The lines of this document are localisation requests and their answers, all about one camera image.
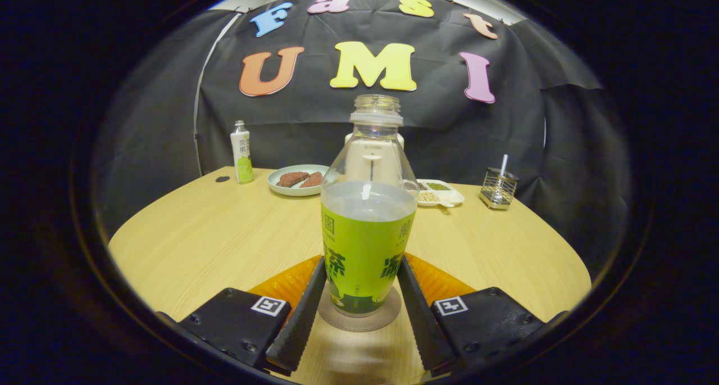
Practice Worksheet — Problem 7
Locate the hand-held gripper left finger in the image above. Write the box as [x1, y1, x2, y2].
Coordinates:
[179, 255, 327, 373]

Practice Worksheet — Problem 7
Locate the metal wire holder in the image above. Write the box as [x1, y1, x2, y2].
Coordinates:
[479, 167, 519, 210]

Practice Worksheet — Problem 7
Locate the black backdrop cloth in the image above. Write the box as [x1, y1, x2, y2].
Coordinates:
[93, 0, 632, 273]

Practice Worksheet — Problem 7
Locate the pale green plate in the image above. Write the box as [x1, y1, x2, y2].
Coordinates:
[267, 164, 332, 197]

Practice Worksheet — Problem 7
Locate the white divided dish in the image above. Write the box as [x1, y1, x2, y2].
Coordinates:
[416, 179, 466, 208]

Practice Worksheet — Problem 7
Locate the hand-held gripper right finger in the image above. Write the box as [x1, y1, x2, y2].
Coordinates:
[397, 253, 545, 374]

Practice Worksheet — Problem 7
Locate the brown round coaster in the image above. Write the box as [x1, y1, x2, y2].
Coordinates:
[317, 284, 403, 333]

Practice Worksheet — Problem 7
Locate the green label juice bottle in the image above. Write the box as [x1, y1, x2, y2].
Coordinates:
[320, 94, 418, 318]

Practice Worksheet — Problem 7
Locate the white toaster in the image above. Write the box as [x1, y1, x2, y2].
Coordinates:
[344, 131, 406, 151]

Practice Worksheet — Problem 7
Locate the small white green bottle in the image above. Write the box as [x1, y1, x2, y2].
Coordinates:
[230, 120, 254, 184]

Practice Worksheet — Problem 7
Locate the wooden table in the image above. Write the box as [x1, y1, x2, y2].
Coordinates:
[108, 166, 592, 385]

